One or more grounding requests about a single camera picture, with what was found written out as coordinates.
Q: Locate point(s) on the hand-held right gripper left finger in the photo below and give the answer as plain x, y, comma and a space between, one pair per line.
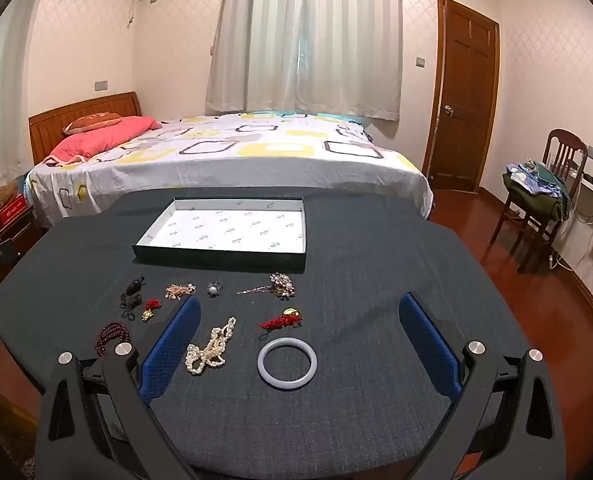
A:
171, 350

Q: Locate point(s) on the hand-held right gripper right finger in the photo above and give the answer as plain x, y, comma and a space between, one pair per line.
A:
429, 350

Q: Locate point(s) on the black hair ornament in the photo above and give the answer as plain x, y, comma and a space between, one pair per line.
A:
131, 292

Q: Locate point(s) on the white jade bangle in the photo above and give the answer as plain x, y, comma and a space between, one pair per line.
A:
264, 362

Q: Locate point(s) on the shallow white-lined box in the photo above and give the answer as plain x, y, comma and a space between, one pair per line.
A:
226, 230

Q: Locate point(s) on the dark wooden nightstand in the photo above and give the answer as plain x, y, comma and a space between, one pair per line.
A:
11, 245

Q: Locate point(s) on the red box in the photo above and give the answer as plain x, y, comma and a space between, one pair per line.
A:
14, 212

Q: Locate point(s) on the brown teddy bear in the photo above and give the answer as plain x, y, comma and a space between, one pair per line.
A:
1, 197

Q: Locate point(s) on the flower hairpin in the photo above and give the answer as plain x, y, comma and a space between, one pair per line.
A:
281, 284

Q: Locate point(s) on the wooden bed headboard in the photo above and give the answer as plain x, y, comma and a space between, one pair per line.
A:
51, 125

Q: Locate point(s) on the pink pillow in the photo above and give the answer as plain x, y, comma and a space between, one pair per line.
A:
101, 140

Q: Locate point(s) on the orange red pillow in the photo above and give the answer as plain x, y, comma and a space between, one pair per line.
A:
89, 120

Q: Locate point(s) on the pile of clothes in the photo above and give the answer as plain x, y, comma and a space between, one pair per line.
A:
531, 195

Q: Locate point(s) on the bed with patterned sheet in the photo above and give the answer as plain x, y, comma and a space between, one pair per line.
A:
276, 165

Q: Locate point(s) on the white side table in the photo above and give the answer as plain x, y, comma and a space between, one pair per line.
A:
589, 200

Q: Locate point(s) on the dark wooden chair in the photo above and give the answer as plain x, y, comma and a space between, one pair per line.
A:
566, 145

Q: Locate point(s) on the brown wooden door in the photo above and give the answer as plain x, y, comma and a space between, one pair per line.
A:
464, 95

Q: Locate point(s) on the white curtain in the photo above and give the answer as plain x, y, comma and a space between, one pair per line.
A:
301, 35

